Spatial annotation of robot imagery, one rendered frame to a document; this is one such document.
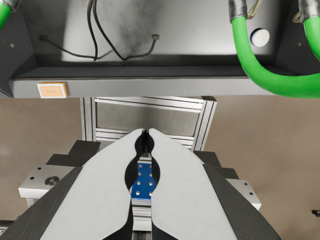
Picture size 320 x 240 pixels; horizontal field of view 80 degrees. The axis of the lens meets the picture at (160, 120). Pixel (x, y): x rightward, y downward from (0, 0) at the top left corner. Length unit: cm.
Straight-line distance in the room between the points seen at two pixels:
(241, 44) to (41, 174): 56
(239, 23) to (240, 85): 23
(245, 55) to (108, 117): 116
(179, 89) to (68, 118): 131
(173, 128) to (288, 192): 153
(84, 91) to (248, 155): 166
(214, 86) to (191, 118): 88
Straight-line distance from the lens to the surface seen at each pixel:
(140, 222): 70
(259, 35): 56
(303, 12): 28
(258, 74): 18
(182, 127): 132
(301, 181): 242
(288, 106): 180
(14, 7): 21
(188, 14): 52
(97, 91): 43
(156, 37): 51
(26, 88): 49
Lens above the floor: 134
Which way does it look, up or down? 62 degrees down
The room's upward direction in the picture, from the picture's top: 176 degrees clockwise
